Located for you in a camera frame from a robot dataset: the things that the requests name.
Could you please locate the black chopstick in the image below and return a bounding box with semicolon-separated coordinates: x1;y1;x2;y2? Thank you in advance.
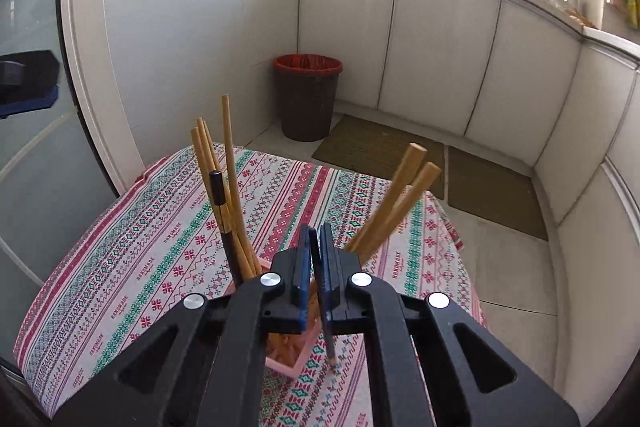
320;307;337;367
209;170;246;286

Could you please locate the pink plastic basket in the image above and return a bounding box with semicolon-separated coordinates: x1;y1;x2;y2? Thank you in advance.
256;257;322;379

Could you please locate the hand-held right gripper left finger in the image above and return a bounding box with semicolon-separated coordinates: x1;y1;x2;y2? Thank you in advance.
50;226;317;427

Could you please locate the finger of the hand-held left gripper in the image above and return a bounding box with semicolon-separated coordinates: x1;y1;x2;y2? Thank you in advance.
0;50;61;120

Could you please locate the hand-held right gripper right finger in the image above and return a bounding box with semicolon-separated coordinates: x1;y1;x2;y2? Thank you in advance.
319;222;582;427

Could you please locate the dark trash bin orange liner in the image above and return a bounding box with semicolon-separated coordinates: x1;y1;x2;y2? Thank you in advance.
272;53;344;142

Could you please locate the patterned tablecloth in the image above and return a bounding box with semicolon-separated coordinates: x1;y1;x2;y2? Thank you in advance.
12;144;489;427

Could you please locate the yellow green packet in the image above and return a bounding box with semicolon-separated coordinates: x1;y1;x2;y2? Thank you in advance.
606;0;640;31

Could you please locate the wooden chopstick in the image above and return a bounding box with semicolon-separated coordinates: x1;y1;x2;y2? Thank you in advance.
345;142;427;254
356;161;443;262

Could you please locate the sliding glass door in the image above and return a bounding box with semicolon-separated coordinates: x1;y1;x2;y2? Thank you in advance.
0;0;143;383

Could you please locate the bunch of wooden chopsticks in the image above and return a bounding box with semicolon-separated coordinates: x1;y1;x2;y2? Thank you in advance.
190;94;264;282

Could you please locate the olive floor mat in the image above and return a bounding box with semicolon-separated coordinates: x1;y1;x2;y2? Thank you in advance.
311;114;446;201
446;146;551;242

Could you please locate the white panelled ledge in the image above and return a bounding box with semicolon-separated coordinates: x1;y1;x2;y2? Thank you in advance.
297;0;640;408

